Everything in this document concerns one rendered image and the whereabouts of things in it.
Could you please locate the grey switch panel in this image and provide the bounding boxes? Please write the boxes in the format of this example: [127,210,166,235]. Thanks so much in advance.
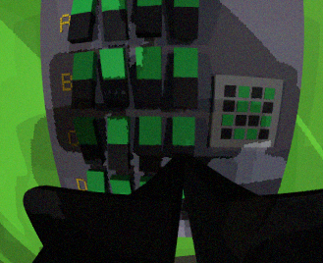
[39,0,304,195]

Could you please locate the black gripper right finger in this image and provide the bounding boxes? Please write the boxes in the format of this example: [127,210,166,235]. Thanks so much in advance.
[184,154,323,263]

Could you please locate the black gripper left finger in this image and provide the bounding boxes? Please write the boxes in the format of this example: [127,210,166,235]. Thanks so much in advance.
[23,154,185,263]

